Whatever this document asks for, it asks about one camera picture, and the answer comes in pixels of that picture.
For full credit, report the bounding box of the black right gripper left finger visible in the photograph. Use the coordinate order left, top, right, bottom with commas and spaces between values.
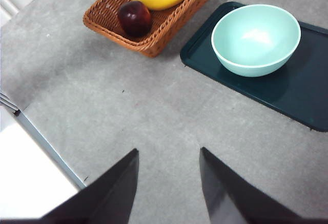
0, 149, 140, 224

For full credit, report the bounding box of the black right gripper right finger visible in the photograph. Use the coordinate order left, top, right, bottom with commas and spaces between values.
199, 147, 328, 224

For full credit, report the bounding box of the teal ceramic bowl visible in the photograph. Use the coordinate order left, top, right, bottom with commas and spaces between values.
211, 3, 302, 78

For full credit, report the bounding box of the dark red plum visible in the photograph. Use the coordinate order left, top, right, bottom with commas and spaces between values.
117, 0, 152, 38

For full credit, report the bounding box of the black rectangular tray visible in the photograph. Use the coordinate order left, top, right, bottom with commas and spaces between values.
179, 1, 328, 133

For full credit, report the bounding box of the brown wicker basket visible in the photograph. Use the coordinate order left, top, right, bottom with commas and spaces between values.
82, 0, 223, 58

